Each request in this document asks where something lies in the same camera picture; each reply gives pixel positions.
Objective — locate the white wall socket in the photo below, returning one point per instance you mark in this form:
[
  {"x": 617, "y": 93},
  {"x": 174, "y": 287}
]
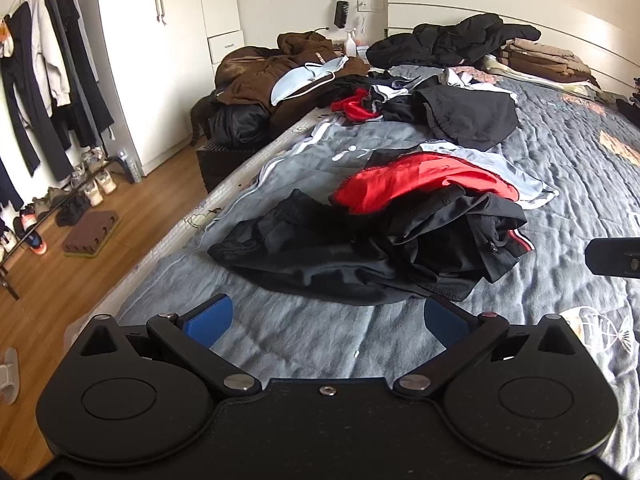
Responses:
[{"x": 371, "y": 6}]

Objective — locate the white spray bottle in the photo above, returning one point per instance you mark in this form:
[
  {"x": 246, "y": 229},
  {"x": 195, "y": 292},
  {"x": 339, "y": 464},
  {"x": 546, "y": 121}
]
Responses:
[{"x": 350, "y": 45}]

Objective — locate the small red garment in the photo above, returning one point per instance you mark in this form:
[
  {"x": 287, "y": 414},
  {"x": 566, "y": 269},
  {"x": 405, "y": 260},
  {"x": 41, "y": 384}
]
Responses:
[{"x": 352, "y": 107}]

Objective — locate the row of hanging clothes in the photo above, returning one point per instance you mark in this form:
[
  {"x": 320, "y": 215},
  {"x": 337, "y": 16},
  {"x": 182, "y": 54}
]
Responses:
[{"x": 25, "y": 85}]

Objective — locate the clear water bottle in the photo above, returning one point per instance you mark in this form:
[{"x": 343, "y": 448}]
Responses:
[{"x": 129, "y": 167}]

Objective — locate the brown coat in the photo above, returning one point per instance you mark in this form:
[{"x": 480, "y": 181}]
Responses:
[{"x": 260, "y": 72}]

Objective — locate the black and red polo shirt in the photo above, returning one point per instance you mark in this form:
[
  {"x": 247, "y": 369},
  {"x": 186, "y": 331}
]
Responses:
[{"x": 425, "y": 180}]

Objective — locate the light blue garment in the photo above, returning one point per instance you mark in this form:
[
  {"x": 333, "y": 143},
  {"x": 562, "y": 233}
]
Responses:
[{"x": 295, "y": 82}]

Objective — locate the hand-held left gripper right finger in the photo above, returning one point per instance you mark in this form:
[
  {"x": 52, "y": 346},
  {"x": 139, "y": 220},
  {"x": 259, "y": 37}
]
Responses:
[{"x": 445, "y": 322}]

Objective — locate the black hairbrush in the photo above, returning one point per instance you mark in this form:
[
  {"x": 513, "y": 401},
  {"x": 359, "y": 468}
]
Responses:
[{"x": 341, "y": 15}]

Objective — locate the row of shoes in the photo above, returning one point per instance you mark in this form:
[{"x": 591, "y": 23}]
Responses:
[{"x": 75, "y": 205}]

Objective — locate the stack of folded brown clothes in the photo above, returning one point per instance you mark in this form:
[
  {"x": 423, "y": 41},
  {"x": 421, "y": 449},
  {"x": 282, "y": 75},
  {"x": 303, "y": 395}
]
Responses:
[{"x": 545, "y": 62}]

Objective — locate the grey slipper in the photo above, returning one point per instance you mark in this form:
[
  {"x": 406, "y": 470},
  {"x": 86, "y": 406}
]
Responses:
[{"x": 9, "y": 377}]

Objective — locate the dark wicker storage box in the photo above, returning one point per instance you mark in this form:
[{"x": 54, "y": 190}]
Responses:
[{"x": 225, "y": 167}]

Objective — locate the brown ribbed floor mat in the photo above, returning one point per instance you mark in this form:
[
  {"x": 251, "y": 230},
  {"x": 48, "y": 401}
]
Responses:
[{"x": 90, "y": 232}]

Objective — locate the black garment with white trim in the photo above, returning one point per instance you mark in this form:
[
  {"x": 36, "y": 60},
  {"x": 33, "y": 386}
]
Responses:
[{"x": 470, "y": 112}]

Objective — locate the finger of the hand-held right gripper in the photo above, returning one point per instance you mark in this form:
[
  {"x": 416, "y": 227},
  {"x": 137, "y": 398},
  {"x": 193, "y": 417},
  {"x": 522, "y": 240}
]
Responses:
[{"x": 612, "y": 257}]

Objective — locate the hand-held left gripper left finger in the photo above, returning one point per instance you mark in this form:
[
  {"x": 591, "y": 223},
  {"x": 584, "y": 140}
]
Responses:
[{"x": 210, "y": 317}]

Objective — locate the grey quilted bedspread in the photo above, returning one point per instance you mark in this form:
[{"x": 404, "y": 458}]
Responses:
[{"x": 575, "y": 185}]

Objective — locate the white wardrobe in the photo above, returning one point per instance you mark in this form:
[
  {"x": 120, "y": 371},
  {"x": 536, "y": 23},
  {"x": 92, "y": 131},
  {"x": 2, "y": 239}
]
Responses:
[{"x": 150, "y": 60}]

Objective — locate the black glossy jacket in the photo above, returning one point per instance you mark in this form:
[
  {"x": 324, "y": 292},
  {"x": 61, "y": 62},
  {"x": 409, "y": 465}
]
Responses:
[{"x": 240, "y": 125}]

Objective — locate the black and grey shirt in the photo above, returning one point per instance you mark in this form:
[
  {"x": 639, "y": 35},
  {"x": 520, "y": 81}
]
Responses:
[{"x": 280, "y": 250}]

